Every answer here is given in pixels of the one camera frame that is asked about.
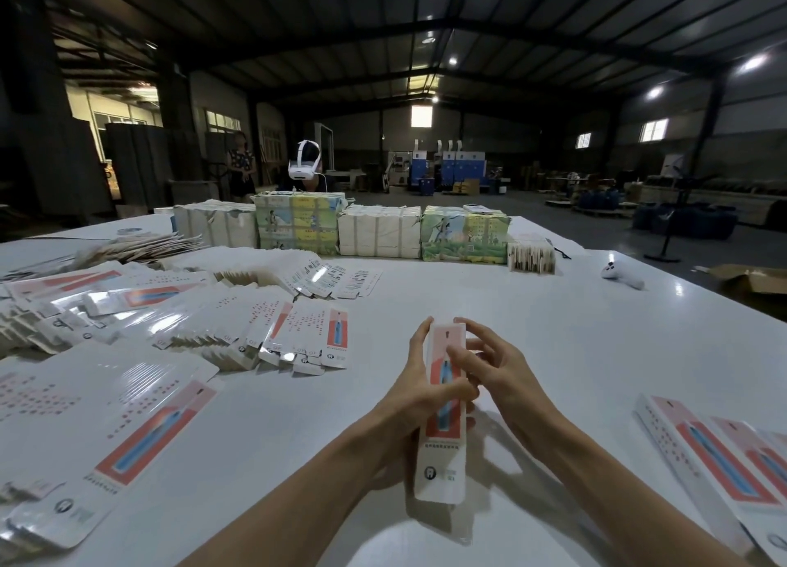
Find person's left hand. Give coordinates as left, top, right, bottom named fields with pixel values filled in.
left=372, top=317, right=481, bottom=461

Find person's right hand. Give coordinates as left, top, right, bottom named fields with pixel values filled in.
left=445, top=318, right=566, bottom=457

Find toothbrush carton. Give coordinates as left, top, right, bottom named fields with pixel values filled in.
left=413, top=320, right=469, bottom=506

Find pile of carton blanks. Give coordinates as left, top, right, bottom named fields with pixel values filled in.
left=0, top=247, right=383, bottom=556

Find person's left forearm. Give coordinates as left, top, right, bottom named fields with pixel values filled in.
left=184, top=419, right=407, bottom=567

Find person's right forearm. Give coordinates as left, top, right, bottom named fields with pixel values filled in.
left=529, top=419, right=745, bottom=567

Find small beige card stack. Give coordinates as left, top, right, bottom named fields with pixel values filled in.
left=507, top=237, right=557, bottom=274

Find green printed carton bundle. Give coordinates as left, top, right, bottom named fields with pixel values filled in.
left=421, top=204, right=512, bottom=265

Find small white object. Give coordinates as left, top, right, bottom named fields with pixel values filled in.
left=600, top=254, right=646, bottom=290

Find row of white cartons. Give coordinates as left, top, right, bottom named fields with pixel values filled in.
left=172, top=199, right=260, bottom=250
left=338, top=204, right=425, bottom=260

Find green yellow carton bundle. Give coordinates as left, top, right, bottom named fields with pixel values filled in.
left=254, top=190, right=349, bottom=257

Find blue machine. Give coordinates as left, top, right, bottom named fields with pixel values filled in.
left=409, top=143, right=487, bottom=193

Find blue bins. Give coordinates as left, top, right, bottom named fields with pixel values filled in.
left=633, top=202, right=739, bottom=240

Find black floor stand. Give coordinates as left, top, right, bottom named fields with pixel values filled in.
left=645, top=118, right=727, bottom=263

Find white headset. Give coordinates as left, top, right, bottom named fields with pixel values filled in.
left=288, top=140, right=324, bottom=181

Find open cardboard box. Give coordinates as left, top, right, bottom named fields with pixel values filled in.
left=707, top=263, right=787, bottom=316

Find grey crate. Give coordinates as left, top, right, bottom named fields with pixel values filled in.
left=168, top=179, right=221, bottom=206

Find pile of grey flat sheets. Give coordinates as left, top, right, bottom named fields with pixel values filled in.
left=25, top=231, right=204, bottom=273

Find dark grey cabinet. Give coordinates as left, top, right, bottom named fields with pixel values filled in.
left=104, top=121, right=174, bottom=211

